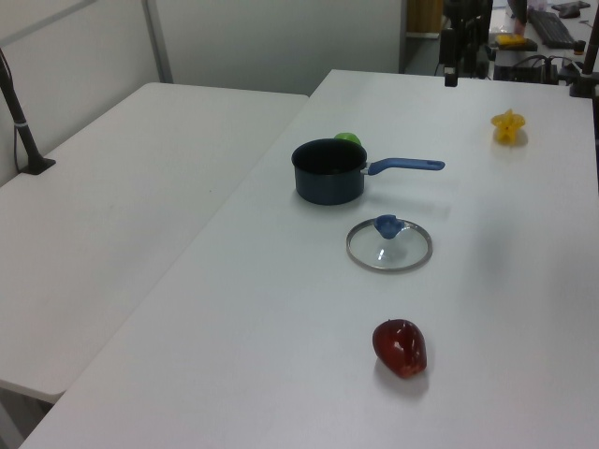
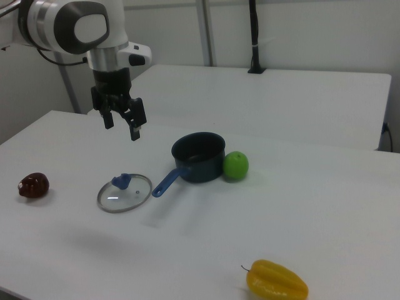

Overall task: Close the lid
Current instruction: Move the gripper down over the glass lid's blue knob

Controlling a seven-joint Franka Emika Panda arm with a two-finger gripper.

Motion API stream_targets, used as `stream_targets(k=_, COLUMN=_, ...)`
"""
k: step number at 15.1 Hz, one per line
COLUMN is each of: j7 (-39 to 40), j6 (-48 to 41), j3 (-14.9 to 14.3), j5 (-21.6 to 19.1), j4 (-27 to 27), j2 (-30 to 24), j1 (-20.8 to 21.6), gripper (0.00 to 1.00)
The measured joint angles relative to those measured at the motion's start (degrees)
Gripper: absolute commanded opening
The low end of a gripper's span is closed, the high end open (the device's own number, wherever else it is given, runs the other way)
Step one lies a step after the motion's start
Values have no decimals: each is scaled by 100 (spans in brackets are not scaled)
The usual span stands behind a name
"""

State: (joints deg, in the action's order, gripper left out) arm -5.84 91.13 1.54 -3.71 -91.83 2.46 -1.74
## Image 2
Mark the dark red toy fruit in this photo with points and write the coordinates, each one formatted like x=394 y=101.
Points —
x=33 y=186

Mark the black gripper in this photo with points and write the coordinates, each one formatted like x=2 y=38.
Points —
x=111 y=84

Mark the dark blue saucepan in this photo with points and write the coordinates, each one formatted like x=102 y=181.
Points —
x=203 y=172

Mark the glass lid with blue knob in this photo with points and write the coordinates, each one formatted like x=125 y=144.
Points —
x=125 y=200

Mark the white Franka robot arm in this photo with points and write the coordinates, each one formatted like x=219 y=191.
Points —
x=62 y=18

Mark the yellow toy starfruit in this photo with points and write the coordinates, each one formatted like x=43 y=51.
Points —
x=275 y=281

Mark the black clamped camera pole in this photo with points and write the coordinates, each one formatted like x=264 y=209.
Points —
x=255 y=31

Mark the green toy apple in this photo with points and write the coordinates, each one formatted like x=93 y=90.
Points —
x=236 y=165

